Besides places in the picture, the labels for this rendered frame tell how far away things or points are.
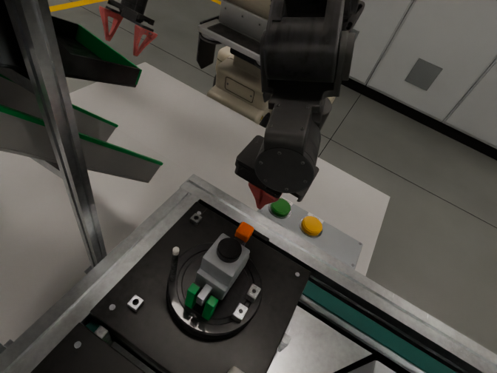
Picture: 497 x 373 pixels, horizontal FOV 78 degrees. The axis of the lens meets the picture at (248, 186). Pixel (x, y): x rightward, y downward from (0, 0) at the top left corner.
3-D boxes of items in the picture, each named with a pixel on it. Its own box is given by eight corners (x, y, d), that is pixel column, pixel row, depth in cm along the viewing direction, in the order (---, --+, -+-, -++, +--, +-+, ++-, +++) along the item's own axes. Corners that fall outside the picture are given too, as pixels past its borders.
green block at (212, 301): (205, 308, 42) (211, 294, 38) (213, 313, 42) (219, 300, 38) (200, 316, 41) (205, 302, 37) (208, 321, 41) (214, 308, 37)
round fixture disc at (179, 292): (203, 233, 52) (204, 226, 50) (274, 278, 49) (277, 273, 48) (145, 301, 43) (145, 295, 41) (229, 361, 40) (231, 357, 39)
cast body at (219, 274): (220, 248, 45) (228, 220, 39) (245, 265, 44) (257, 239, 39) (184, 294, 39) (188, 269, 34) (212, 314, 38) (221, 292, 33)
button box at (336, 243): (264, 207, 68) (271, 189, 64) (350, 257, 64) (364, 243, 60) (249, 228, 63) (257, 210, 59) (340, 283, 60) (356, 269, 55)
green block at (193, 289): (189, 297, 42) (192, 282, 39) (196, 302, 42) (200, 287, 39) (184, 304, 42) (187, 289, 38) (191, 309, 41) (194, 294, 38)
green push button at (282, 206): (274, 200, 63) (276, 194, 62) (291, 210, 62) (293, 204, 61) (265, 212, 60) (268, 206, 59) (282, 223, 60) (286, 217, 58)
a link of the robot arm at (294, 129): (356, 25, 29) (267, 24, 31) (350, 83, 21) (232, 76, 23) (339, 131, 37) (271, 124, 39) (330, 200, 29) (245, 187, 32)
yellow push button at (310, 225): (303, 217, 62) (307, 212, 60) (321, 228, 61) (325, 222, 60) (296, 231, 59) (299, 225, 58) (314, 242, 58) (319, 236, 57)
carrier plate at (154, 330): (195, 207, 58) (196, 200, 56) (308, 277, 53) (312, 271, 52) (91, 316, 42) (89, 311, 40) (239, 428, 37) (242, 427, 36)
